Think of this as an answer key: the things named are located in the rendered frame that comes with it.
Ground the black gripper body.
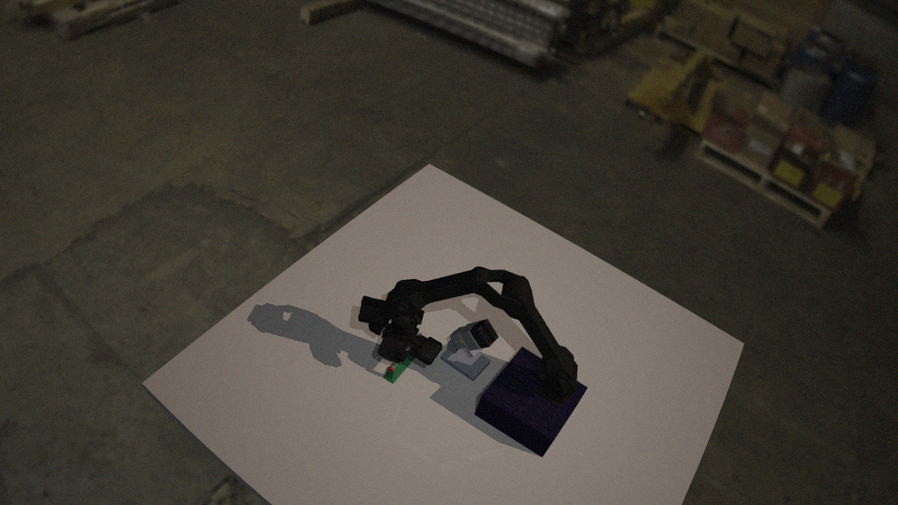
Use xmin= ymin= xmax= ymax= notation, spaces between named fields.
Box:
xmin=369 ymin=319 xmax=442 ymax=365

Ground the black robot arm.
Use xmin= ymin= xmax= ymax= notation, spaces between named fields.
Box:
xmin=358 ymin=267 xmax=578 ymax=408

